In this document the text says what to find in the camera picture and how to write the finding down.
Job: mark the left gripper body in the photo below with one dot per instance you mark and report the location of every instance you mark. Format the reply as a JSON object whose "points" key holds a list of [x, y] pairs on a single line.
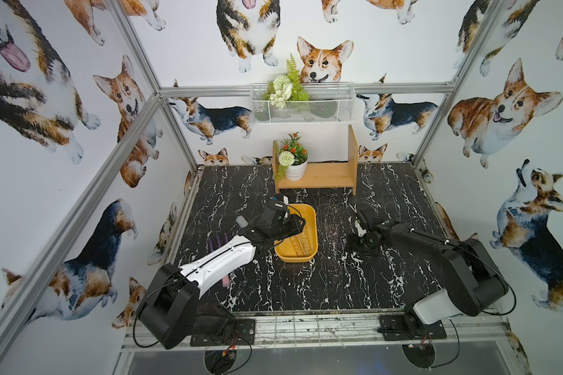
{"points": [[285, 228]]}

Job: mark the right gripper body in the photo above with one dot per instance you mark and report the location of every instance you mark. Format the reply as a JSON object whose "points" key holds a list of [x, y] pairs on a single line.
{"points": [[360, 235]]}

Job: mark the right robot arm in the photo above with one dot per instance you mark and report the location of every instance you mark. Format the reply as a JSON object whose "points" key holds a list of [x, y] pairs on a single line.
{"points": [[471, 284]]}

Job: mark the yellow storage box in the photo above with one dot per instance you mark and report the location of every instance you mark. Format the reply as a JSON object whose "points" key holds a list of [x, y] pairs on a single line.
{"points": [[285, 250]]}

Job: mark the potted flower plant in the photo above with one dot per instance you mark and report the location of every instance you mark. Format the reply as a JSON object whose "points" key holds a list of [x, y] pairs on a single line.
{"points": [[292, 158]]}

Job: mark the wooden shelf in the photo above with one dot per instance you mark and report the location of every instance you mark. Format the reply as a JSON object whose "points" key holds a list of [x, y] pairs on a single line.
{"points": [[328, 174]]}

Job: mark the green fern white flowers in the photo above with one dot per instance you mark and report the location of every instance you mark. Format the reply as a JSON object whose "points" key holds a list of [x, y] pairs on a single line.
{"points": [[286, 88]]}

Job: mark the purple fork pink handle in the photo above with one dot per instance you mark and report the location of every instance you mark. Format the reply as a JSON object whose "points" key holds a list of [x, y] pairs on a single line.
{"points": [[213, 244]]}

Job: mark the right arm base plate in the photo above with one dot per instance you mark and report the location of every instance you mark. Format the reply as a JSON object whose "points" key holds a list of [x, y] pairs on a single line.
{"points": [[396, 328]]}

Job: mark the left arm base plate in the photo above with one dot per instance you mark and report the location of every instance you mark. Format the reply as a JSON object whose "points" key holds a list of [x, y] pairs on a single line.
{"points": [[240, 331]]}

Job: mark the white wire basket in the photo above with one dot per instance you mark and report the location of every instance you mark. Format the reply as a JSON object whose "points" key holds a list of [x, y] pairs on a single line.
{"points": [[327, 103]]}

